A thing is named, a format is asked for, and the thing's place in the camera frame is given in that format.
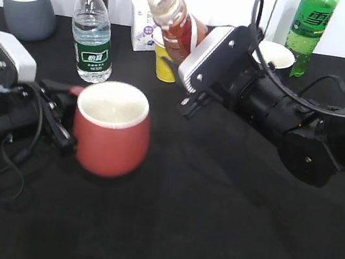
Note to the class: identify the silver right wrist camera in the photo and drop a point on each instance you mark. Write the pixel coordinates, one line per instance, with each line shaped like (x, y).
(223, 48)

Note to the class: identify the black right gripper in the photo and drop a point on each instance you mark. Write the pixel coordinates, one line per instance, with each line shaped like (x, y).
(237, 91)

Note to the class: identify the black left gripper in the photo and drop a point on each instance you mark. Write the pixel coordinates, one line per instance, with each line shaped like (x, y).
(49, 105)

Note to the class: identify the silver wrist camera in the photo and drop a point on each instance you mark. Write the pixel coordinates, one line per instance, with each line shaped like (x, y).
(17, 66)
(223, 48)

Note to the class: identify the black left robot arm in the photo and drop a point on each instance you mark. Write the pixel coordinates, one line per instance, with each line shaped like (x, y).
(16, 132)

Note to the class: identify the brown iced tea bottle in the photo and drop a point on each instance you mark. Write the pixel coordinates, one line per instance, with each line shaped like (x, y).
(181, 31)

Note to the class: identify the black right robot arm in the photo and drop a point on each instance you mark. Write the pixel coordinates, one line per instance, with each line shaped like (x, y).
(310, 145)

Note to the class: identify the clear water bottle green label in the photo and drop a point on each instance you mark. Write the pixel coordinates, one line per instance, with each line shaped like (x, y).
(92, 40)

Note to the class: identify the grey ceramic mug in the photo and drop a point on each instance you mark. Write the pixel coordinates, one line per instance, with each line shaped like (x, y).
(30, 20)

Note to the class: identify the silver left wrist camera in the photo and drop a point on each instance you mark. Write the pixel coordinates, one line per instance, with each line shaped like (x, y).
(17, 66)

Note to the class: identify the small white milk carton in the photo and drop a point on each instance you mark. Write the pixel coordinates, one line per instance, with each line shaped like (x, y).
(142, 26)

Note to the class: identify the green sprite bottle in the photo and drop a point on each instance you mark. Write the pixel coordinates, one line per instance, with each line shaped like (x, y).
(307, 27)

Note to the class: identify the red ceramic mug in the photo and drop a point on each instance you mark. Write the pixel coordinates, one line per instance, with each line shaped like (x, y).
(112, 127)

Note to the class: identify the yellow paper cup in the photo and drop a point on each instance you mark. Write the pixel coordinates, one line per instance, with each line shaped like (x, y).
(163, 71)

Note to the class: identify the black ceramic mug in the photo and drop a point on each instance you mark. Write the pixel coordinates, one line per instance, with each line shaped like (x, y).
(282, 58)

